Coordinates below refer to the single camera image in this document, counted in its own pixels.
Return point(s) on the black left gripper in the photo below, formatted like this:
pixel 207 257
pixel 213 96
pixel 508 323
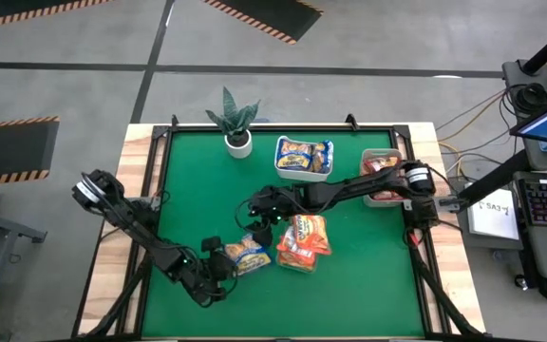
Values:
pixel 207 280

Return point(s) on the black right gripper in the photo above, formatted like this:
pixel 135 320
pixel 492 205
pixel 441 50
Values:
pixel 261 233

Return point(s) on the orange Maruchan noodle pack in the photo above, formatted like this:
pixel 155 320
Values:
pixel 312 233
pixel 284 242
pixel 297 259

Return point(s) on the blue Maruchan noodle pack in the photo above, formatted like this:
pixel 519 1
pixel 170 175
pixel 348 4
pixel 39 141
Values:
pixel 252 256
pixel 323 157
pixel 295 156

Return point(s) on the red Maruchan noodle pack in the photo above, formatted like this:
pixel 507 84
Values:
pixel 387 195
pixel 380 165

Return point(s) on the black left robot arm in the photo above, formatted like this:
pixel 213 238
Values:
pixel 136 223

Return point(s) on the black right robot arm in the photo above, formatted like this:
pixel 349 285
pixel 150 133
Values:
pixel 349 185

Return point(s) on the teal translucent plastic bin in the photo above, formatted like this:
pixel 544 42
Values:
pixel 302 271

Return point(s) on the white plastic bin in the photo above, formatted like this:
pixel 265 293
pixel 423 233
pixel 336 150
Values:
pixel 302 176

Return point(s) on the green plant in white pot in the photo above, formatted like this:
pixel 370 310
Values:
pixel 238 145

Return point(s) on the grey translucent plastic bin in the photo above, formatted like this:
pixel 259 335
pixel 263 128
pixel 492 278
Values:
pixel 378 203

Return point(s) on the black hazard-striped floor mat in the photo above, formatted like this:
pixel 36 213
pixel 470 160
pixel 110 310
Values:
pixel 17 9
pixel 7 152
pixel 273 14

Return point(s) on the small white board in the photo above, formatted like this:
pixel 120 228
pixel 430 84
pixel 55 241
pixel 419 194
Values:
pixel 496 216

